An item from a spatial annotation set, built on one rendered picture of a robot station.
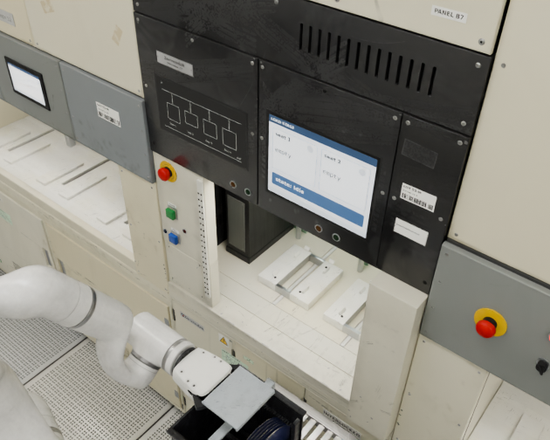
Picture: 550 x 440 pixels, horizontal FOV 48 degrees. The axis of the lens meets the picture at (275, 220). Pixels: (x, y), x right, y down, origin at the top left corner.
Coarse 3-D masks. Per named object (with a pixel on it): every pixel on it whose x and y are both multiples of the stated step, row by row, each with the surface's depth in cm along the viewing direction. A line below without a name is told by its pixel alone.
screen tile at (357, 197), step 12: (324, 156) 133; (336, 156) 130; (336, 168) 132; (348, 168) 130; (324, 180) 136; (360, 180) 129; (336, 192) 136; (348, 192) 133; (360, 192) 131; (360, 204) 133
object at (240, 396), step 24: (240, 384) 130; (264, 384) 130; (192, 408) 137; (216, 408) 126; (240, 408) 126; (264, 408) 144; (288, 408) 138; (168, 432) 132; (192, 432) 142; (216, 432) 130; (240, 432) 152
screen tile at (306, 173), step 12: (276, 132) 138; (276, 144) 140; (288, 144) 138; (300, 144) 135; (312, 144) 133; (276, 156) 142; (312, 156) 135; (276, 168) 144; (288, 168) 142; (300, 168) 139; (312, 168) 137; (300, 180) 141; (312, 180) 139
